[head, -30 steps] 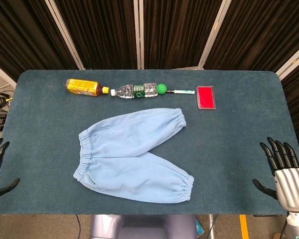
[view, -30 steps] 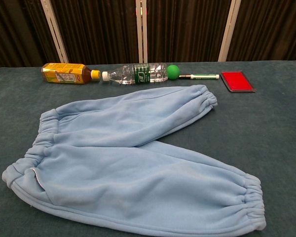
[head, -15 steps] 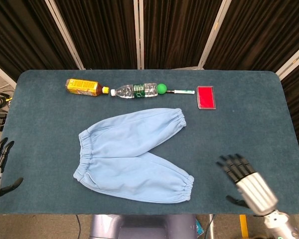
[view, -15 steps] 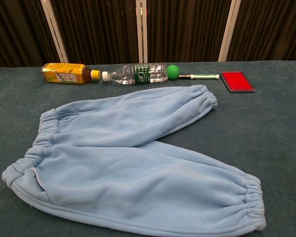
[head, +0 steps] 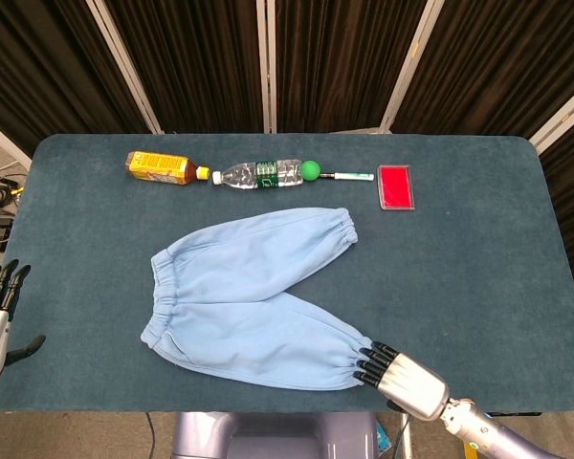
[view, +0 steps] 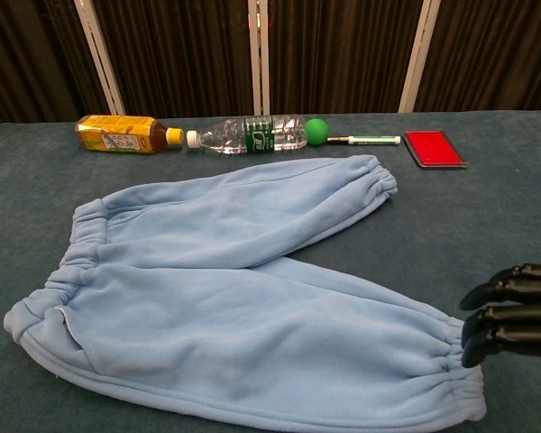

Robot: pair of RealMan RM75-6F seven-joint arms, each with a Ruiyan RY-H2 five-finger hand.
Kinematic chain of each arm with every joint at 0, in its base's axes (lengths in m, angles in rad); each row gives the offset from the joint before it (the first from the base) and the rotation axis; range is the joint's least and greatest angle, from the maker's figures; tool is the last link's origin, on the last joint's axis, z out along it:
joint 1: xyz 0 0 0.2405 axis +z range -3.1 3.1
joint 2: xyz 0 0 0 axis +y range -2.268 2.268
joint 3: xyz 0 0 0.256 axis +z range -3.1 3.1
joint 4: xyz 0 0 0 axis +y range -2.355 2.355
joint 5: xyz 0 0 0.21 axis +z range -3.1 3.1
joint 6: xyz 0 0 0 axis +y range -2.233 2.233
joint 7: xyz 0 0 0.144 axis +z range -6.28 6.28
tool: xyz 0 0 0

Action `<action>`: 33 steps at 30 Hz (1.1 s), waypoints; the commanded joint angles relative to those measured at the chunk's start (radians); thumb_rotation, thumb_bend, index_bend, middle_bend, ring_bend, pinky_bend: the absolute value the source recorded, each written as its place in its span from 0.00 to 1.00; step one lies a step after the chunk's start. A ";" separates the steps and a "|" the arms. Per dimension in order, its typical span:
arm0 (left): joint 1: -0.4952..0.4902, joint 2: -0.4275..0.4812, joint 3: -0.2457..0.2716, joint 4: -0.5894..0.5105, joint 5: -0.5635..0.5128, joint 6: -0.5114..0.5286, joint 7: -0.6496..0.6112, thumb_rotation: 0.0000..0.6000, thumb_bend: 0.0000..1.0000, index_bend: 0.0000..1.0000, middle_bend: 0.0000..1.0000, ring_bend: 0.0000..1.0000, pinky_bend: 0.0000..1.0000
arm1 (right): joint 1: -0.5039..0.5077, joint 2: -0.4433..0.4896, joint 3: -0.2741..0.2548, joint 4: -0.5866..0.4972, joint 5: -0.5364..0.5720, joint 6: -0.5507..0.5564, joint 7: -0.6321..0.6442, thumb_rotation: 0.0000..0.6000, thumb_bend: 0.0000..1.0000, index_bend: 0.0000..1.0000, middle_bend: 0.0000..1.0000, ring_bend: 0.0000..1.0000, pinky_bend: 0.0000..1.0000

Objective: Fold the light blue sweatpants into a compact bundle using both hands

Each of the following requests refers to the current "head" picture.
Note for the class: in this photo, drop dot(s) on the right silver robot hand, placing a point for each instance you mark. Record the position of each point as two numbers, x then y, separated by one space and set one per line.
411 387

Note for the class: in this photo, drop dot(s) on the light blue fleece shorts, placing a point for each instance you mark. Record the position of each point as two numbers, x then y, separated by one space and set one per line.
244 268

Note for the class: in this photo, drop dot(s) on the teal velvet table cloth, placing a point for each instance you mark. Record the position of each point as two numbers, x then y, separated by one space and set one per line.
459 287

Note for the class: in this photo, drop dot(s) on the purple robot torso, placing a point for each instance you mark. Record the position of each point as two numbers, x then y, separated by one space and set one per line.
277 435

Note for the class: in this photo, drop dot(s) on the red ink pad case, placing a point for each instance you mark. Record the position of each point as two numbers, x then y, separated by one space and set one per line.
396 186

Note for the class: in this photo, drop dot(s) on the white marker pen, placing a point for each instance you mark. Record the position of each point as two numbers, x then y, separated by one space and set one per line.
354 177

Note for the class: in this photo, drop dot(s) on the green ball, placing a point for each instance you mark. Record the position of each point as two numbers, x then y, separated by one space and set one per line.
310 171

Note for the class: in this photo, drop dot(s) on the tea bottle with yellow label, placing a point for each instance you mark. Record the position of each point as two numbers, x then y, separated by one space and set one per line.
158 165

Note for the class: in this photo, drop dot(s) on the clear water bottle green label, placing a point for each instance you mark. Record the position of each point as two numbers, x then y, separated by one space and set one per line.
249 174

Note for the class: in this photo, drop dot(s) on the white partition frame post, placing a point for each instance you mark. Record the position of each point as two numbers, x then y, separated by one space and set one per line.
5 138
266 67
411 67
124 67
562 119

